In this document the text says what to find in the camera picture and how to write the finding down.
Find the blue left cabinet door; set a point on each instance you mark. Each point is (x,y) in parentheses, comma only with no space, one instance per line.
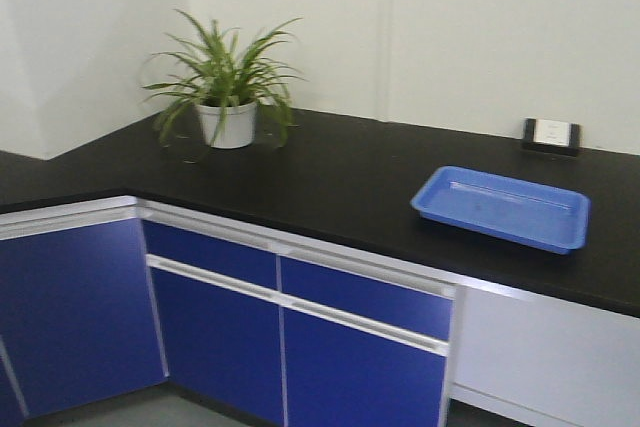
(221,344)

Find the blue plastic tray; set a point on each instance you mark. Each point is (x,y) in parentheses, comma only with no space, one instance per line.
(531,214)

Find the blue right drawer front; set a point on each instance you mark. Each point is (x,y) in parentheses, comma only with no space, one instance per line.
(402,307)

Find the blue left drawer front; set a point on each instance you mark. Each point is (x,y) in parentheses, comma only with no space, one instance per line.
(232,259)

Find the blue drawer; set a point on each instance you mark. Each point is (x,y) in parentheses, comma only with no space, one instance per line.
(232,259)
(402,307)

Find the white cabinet panel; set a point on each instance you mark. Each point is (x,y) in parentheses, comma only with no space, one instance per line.
(546,362)

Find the green potted plant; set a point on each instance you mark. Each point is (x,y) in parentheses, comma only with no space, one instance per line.
(215,70)

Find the blue right cabinet door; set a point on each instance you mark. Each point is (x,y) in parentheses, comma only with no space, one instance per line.
(340,376)

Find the white socket in black box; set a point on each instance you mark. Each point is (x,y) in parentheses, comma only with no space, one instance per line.
(551,136)

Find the blue corner cabinet door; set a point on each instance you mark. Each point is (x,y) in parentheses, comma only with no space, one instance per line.
(77,319)

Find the white plant pot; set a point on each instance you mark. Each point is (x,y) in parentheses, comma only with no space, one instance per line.
(228,128)

